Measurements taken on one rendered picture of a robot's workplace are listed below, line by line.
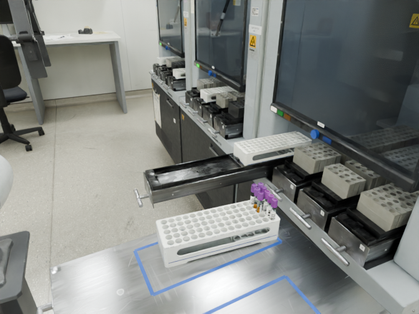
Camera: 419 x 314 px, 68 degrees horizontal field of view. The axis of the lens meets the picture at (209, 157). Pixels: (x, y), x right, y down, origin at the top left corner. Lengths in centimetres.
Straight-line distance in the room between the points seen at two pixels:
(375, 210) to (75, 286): 77
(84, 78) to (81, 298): 394
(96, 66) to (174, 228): 387
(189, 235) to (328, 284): 32
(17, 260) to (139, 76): 378
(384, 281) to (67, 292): 76
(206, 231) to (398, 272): 52
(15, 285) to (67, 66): 371
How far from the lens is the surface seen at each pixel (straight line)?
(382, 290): 95
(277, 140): 124
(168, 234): 75
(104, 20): 443
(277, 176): 116
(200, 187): 108
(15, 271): 105
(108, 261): 81
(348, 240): 96
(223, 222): 78
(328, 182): 107
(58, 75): 452
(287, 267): 78
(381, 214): 96
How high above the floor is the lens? 139
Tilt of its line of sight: 29 degrees down
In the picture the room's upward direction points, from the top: straight up
